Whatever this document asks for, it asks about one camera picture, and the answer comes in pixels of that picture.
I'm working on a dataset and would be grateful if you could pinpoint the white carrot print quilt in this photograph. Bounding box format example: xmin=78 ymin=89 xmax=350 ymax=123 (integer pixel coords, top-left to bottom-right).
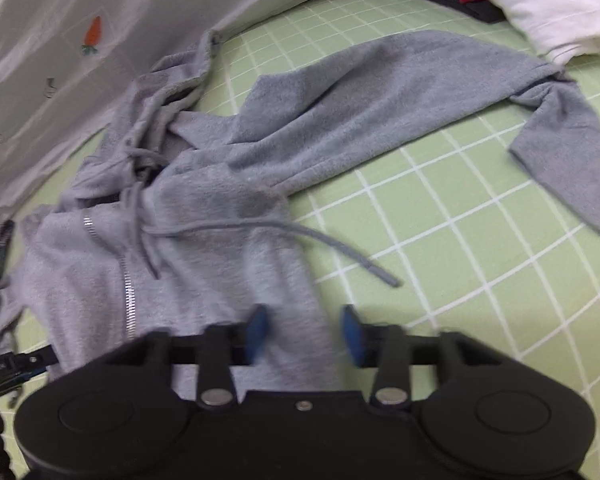
xmin=0 ymin=0 xmax=396 ymax=208

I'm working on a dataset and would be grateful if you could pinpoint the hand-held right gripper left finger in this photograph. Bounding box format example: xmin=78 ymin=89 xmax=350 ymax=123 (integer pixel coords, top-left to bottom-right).
xmin=100 ymin=305 xmax=271 ymax=408

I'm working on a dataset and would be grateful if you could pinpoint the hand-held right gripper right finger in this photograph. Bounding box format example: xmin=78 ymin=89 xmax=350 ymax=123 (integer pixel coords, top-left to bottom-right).
xmin=341 ymin=305 xmax=503 ymax=408

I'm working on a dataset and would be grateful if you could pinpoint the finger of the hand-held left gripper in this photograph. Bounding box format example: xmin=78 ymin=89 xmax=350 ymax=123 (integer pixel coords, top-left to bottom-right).
xmin=0 ymin=347 xmax=59 ymax=403

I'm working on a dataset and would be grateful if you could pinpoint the white folded garment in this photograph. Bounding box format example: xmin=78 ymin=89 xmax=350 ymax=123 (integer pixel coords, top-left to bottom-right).
xmin=480 ymin=0 xmax=600 ymax=59

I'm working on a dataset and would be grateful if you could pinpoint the green checked bed sheet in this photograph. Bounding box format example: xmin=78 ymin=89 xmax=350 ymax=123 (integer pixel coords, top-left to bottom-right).
xmin=0 ymin=0 xmax=600 ymax=480

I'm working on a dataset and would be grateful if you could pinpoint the grey zip hoodie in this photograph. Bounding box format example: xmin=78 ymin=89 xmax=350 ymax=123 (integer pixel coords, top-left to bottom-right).
xmin=0 ymin=30 xmax=600 ymax=396

